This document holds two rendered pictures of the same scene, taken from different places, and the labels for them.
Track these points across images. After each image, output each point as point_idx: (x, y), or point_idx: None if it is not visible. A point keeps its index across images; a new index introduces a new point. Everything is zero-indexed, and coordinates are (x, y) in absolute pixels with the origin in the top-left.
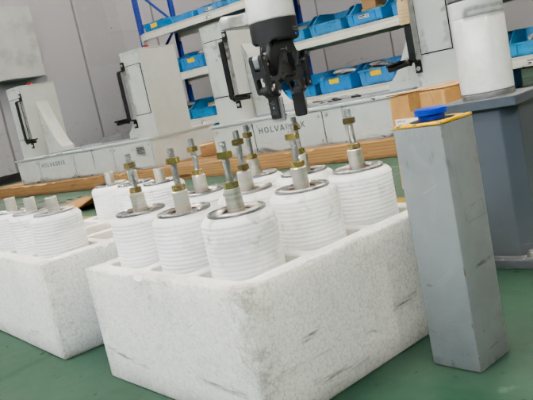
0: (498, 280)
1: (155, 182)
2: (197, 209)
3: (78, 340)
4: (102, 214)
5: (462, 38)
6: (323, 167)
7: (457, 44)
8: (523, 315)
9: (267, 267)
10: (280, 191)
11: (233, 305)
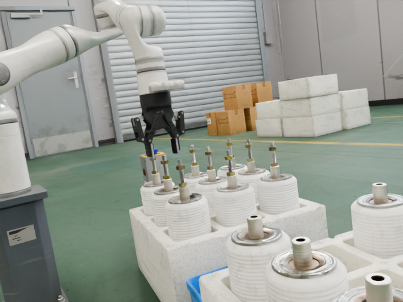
0: (84, 286)
1: (263, 227)
2: (246, 169)
3: None
4: None
5: (23, 147)
6: (160, 188)
7: (21, 151)
8: (123, 260)
9: None
10: (206, 173)
11: None
